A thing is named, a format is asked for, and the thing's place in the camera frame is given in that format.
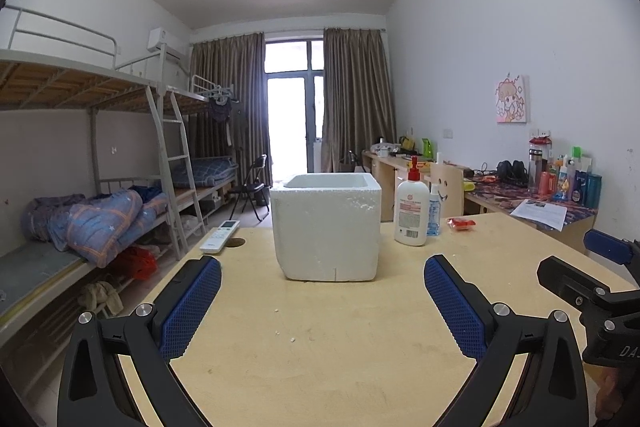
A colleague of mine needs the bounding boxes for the blue spray bottle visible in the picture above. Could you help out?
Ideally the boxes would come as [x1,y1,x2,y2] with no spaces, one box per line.
[426,181,444,237]

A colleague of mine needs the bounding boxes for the hanging dark clothes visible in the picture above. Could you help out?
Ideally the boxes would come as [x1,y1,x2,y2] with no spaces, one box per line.
[207,96,246,148]

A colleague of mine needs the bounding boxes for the red bag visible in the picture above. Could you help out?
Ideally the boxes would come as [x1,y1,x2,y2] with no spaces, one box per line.
[115,244,158,281]

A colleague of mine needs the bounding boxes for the black headphones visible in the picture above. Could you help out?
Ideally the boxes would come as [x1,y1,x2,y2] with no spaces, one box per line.
[496,159,530,186]

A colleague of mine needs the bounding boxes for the grey blanket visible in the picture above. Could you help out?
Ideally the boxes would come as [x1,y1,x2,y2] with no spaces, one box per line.
[21,193,87,253]

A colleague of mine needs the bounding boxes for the white remote control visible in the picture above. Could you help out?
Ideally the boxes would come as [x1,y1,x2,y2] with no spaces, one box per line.
[200,220,241,254]

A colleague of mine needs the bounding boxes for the white bunk bed ladder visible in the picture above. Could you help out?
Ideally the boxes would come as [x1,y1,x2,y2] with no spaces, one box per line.
[146,84,206,260]

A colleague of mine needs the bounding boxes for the printed paper sheet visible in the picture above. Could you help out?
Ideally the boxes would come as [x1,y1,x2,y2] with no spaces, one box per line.
[509,198,568,232]

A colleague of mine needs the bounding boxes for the person's right hand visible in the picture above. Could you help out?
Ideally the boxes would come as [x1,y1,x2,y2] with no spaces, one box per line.
[595,367,622,418]

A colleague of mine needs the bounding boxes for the blue plaid quilt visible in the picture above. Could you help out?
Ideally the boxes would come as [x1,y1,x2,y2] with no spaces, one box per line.
[65,189,168,269]

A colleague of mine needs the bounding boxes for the white lotion bottle red pump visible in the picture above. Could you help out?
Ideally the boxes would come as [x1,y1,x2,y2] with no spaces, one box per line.
[394,155,431,248]

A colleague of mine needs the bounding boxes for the folded blue plaid bedding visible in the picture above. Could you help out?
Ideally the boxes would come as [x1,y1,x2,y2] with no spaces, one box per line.
[190,157,240,188]

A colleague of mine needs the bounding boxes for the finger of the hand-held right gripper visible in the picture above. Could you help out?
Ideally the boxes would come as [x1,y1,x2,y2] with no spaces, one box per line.
[584,228,640,272]
[536,256,640,323]

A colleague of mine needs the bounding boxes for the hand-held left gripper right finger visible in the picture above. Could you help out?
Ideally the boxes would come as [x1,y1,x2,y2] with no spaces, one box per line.
[423,254,590,427]

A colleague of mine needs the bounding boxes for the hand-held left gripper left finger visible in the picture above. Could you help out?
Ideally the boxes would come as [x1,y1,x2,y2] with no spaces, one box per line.
[57,255,222,427]

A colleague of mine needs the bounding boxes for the white cartoon bottle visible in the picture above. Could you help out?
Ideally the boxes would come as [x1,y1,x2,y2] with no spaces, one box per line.
[554,167,571,200]

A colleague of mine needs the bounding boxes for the pink cartoon wall poster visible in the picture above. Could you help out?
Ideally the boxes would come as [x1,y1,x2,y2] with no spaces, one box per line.
[495,71,529,125]

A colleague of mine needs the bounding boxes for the white foam box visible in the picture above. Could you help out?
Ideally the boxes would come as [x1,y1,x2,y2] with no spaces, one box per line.
[270,173,383,283]

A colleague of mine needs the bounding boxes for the brown curtain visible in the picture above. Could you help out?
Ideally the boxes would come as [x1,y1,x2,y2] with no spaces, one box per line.
[190,32,266,188]
[321,27,398,172]

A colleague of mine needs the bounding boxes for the glass balcony door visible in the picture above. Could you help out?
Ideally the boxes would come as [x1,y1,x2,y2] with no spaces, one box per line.
[263,39,326,175]

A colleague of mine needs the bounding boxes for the wooden desk with drawers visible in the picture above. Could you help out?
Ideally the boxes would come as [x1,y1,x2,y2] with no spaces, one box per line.
[361,149,471,223]

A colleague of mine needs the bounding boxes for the beige cloth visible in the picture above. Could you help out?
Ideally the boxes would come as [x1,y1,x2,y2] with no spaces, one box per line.
[79,279,125,319]

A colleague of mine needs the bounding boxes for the teal bottle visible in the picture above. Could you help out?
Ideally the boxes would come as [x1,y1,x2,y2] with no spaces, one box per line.
[585,173,603,209]

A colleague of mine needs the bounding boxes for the dark blue cloth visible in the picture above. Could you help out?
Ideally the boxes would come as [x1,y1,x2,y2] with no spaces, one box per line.
[131,184,166,204]

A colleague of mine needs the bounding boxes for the desk with patterned cover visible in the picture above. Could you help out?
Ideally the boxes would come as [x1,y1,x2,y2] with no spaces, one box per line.
[462,172,600,253]

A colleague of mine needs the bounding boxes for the metal bunk bed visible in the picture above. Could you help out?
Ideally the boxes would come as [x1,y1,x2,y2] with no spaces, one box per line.
[165,74,242,228]
[0,5,201,343]

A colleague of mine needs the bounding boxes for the black folding chair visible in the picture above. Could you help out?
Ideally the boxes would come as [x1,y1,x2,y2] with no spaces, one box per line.
[230,154,271,222]

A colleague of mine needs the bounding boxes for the white air conditioner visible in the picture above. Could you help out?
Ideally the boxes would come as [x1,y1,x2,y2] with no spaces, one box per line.
[147,27,185,59]

